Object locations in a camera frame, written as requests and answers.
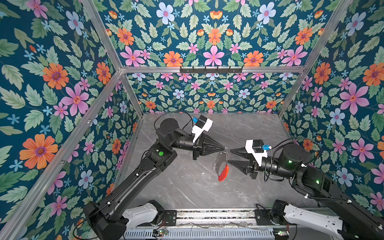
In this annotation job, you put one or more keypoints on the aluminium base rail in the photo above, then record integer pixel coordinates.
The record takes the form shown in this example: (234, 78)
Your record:
(221, 217)

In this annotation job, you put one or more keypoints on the black hook rack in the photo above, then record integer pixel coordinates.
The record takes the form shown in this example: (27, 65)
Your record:
(209, 70)

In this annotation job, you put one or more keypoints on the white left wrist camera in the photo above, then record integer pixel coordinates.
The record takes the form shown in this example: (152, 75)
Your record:
(201, 124)

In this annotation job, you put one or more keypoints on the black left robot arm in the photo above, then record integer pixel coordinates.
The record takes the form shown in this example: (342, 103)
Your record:
(111, 217)

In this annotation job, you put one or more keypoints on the white perforated cable tray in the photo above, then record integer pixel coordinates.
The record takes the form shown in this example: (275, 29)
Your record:
(198, 234)

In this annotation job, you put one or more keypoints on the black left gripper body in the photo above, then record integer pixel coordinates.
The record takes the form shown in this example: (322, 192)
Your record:
(197, 147)

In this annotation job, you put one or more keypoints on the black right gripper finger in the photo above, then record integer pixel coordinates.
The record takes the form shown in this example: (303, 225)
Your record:
(243, 166)
(241, 152)

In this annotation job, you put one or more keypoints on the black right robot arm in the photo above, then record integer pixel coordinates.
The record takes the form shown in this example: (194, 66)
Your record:
(350, 222)

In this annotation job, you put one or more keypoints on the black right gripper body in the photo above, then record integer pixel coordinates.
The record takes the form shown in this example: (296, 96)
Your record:
(255, 167)

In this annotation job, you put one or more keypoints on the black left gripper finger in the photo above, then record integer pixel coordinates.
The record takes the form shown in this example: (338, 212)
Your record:
(214, 149)
(211, 144)

